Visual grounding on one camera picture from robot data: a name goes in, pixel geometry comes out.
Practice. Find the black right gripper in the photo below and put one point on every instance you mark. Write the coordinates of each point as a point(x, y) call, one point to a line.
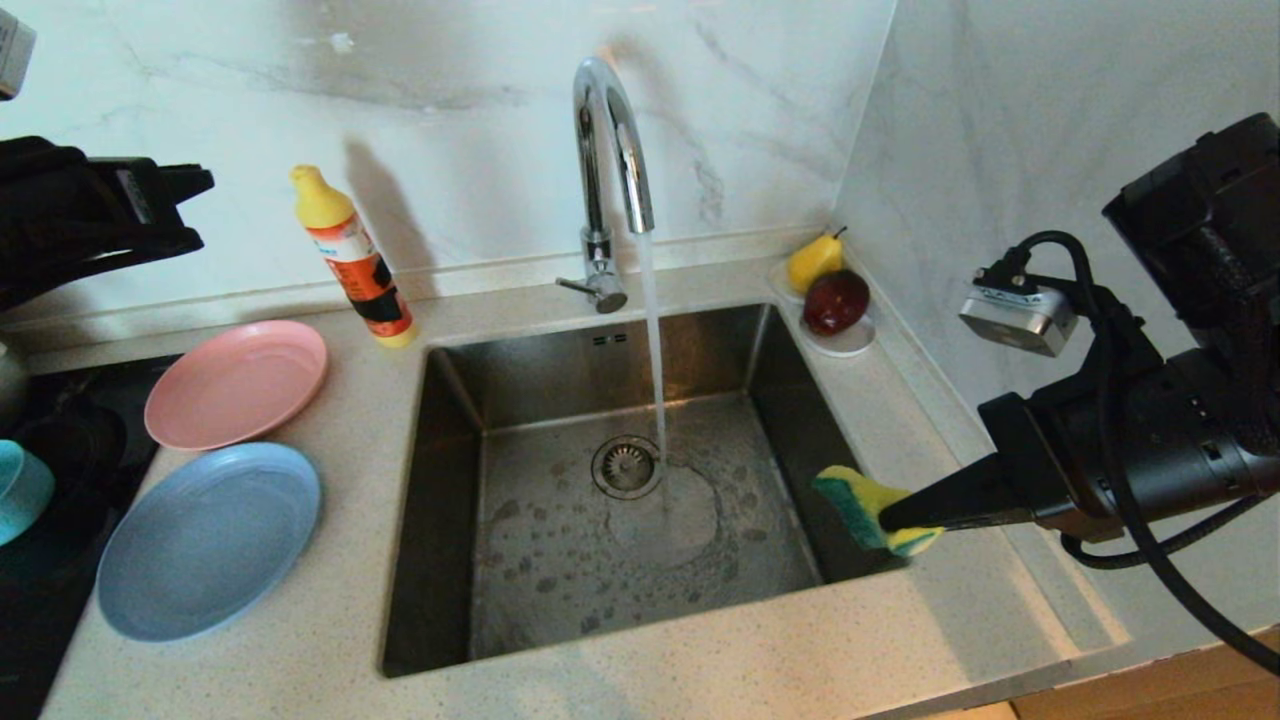
point(1160, 450)

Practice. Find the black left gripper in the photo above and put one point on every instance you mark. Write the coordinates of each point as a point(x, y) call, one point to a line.
point(70, 215)

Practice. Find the yellow fish-shaped sponge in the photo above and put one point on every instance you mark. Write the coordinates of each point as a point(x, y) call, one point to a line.
point(860, 505)

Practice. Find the orange detergent bottle yellow cap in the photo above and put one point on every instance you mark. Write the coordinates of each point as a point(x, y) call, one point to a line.
point(365, 270)

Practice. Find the pink plastic plate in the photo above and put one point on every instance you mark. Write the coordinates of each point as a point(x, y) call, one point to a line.
point(235, 385)

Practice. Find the teal plastic bowl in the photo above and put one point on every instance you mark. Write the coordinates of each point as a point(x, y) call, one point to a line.
point(20, 490)

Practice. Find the blue plastic plate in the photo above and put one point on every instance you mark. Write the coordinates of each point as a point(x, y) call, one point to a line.
point(210, 540)

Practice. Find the chrome gooseneck faucet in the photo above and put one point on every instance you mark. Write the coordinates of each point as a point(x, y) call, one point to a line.
point(598, 250)

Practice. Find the stainless steel sink basin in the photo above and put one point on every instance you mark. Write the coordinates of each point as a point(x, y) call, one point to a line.
point(540, 590)

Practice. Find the small white dish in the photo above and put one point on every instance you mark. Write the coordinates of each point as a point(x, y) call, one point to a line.
point(852, 344)

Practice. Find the dark red apple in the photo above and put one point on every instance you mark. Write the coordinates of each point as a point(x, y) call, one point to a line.
point(837, 301)

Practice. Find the yellow pear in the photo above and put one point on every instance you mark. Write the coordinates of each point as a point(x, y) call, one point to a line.
point(814, 262)

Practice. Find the wooden cabinet panel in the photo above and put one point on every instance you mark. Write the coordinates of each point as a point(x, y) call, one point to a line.
point(1180, 695)

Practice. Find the round metal drain strainer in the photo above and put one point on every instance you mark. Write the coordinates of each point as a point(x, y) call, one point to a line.
point(626, 466)

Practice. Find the black glass cooktop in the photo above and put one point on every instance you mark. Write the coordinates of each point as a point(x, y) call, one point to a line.
point(60, 600)

